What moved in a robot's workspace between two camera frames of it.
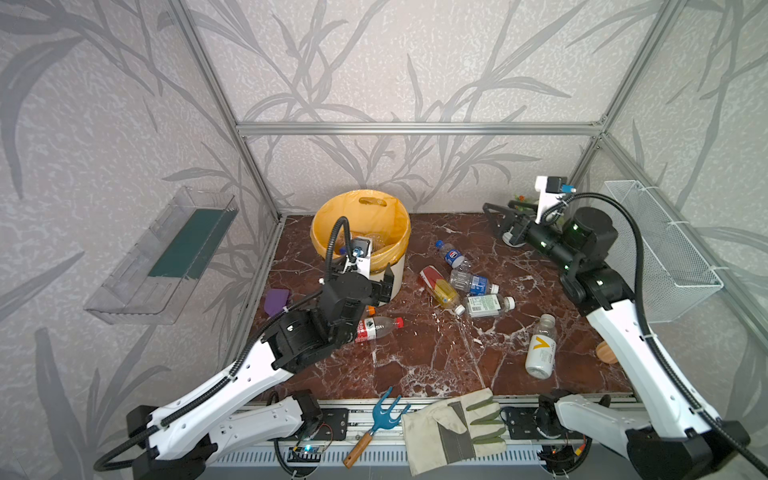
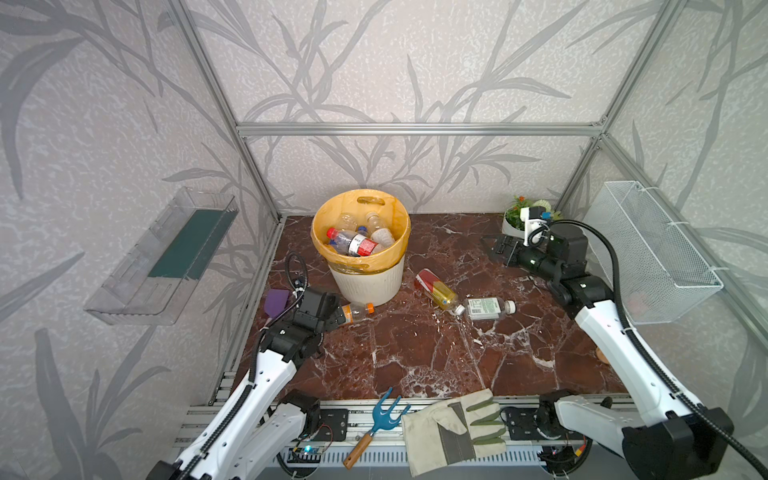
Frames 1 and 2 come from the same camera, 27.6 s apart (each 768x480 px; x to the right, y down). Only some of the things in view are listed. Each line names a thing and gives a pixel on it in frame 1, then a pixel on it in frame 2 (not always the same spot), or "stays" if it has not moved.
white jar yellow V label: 540,355 to 384,239
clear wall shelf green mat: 151,286 stays
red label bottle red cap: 377,327 to 349,242
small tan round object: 605,353 stays
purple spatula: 275,299 stays
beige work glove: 458,429 stays
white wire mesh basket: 676,276 stays
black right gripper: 522,225 to 508,251
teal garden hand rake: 381,420 stays
